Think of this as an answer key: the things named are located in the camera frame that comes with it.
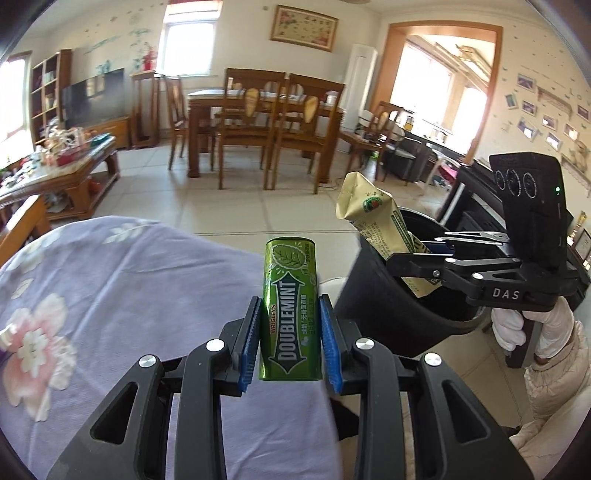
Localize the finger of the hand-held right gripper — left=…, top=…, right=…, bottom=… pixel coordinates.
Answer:
left=385, top=251, right=525, bottom=296
left=422, top=231, right=511, bottom=254

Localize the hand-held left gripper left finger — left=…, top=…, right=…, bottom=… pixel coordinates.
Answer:
left=46, top=295, right=264, bottom=480

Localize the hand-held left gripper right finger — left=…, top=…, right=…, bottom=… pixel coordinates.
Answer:
left=318, top=294, right=534, bottom=480

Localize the green gum can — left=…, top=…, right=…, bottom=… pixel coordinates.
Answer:
left=257, top=237, right=319, bottom=382

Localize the black trash bin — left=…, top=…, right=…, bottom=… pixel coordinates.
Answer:
left=335, top=208, right=492, bottom=361

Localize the beige green snack wrapper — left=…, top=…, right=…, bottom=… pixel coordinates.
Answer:
left=335, top=172, right=444, bottom=298

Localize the person's right hand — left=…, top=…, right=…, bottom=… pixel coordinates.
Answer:
left=491, top=298, right=576, bottom=360

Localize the black piano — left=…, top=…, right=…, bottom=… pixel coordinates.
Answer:
left=438, top=159, right=513, bottom=232

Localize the purple floral cloth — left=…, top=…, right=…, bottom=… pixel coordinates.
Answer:
left=0, top=216, right=352, bottom=480

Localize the wooden door arch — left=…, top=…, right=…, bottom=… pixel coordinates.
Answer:
left=381, top=21, right=504, bottom=167

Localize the wooden dining chair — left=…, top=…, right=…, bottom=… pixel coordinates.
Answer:
left=339, top=102, right=407, bottom=183
left=216, top=68, right=287, bottom=190
left=161, top=74, right=190, bottom=171
left=270, top=73, right=346, bottom=195

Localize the white standing air conditioner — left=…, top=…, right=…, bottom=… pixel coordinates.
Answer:
left=344, top=44, right=378, bottom=130

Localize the wooden dining table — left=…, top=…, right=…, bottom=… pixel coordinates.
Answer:
left=187, top=88, right=347, bottom=178

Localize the wooden coffee table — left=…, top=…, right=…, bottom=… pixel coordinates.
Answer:
left=0, top=134, right=122, bottom=227

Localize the wooden television stand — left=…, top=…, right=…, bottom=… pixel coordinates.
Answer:
left=65, top=115, right=132, bottom=151

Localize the wooden armchair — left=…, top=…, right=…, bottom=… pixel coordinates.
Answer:
left=0, top=194, right=51, bottom=264

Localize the tall wooden plant stand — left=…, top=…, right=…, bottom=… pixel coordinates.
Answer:
left=130, top=70, right=162, bottom=148

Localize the framed floral picture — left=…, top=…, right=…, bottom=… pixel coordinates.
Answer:
left=270, top=4, right=339, bottom=52

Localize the coffee table clutter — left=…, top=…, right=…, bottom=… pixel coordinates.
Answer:
left=0, top=127, right=114, bottom=185

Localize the flat screen television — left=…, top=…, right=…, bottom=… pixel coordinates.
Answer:
left=61, top=68, right=126, bottom=127

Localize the window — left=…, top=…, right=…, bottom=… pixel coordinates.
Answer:
left=159, top=0, right=222, bottom=77

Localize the wooden bookshelf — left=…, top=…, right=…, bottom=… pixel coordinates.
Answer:
left=30, top=49, right=72, bottom=132

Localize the group of wall photo frames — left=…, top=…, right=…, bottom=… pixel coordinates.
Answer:
left=503, top=74, right=591, bottom=158

